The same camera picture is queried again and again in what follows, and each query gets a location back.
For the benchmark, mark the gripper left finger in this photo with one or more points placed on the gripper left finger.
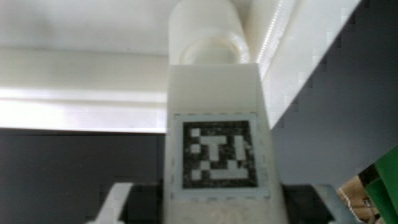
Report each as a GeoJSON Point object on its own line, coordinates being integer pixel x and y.
{"type": "Point", "coordinates": [112, 206]}

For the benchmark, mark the white square tabletop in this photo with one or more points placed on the white square tabletop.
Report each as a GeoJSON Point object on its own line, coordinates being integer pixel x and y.
{"type": "Point", "coordinates": [87, 50]}

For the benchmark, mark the white table leg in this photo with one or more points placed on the white table leg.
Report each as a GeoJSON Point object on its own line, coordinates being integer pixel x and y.
{"type": "Point", "coordinates": [220, 182]}

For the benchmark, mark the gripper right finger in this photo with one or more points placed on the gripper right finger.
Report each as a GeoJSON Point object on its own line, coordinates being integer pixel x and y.
{"type": "Point", "coordinates": [337, 209]}

